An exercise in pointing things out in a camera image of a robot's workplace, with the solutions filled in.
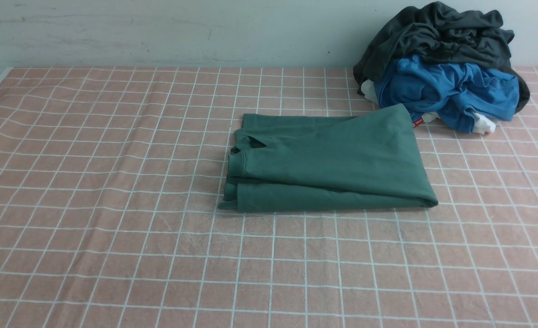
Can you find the pink checkered tablecloth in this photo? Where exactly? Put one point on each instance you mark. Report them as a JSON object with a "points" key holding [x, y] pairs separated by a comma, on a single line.
{"points": [[110, 179]]}

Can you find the blue crumpled garment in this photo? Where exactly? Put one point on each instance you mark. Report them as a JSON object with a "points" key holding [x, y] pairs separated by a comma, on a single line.
{"points": [[454, 91]]}

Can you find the dark grey crumpled garment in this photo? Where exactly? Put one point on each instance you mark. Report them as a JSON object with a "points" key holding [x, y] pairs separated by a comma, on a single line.
{"points": [[438, 34]]}

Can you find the green long-sleeved shirt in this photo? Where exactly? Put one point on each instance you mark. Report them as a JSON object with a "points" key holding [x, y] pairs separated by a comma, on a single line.
{"points": [[305, 163]]}

